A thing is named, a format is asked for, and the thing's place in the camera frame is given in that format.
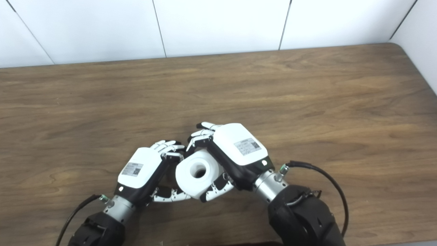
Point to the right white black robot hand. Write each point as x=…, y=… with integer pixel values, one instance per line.
x=239, y=147

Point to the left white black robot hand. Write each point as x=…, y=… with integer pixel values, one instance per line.
x=140, y=169

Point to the round white plastic piece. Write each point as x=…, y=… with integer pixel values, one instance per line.
x=187, y=184

